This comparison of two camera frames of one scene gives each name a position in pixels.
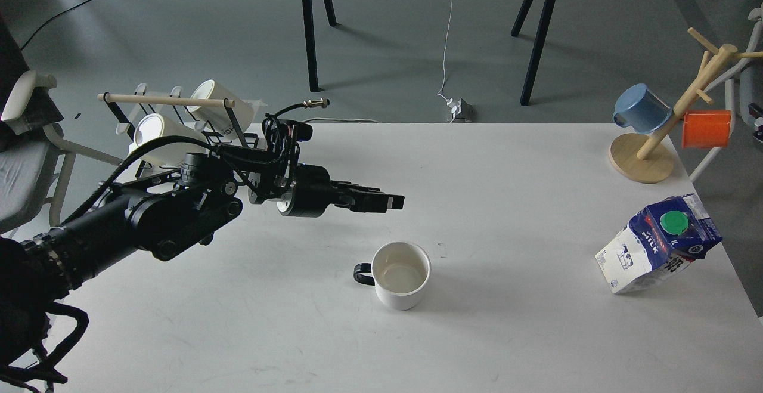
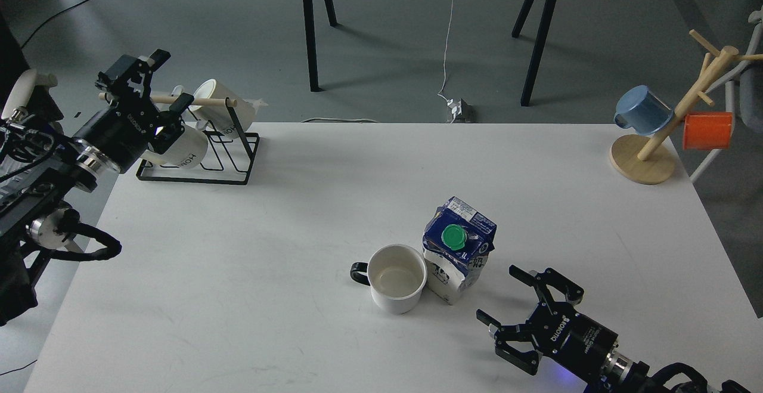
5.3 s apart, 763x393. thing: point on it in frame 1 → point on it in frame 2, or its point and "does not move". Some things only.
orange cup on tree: (706, 129) does not move
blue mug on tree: (637, 106) does not move
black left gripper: (310, 191) → (130, 128)
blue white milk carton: (661, 238) → (456, 240)
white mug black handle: (400, 271) does not move
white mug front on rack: (170, 154) does not move
